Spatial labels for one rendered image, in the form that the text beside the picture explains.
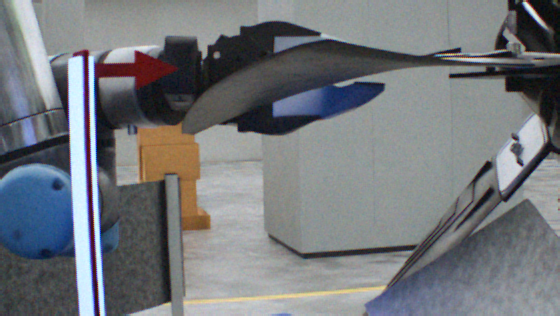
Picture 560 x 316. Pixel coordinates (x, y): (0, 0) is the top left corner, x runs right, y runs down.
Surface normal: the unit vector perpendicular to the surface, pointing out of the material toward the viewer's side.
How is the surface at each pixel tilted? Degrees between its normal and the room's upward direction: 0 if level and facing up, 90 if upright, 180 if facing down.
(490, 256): 55
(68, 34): 90
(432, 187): 90
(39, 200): 90
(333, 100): 84
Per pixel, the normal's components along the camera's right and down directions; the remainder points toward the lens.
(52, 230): 0.00, 0.04
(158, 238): 0.88, 0.00
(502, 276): -0.37, -0.52
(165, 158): 0.21, 0.04
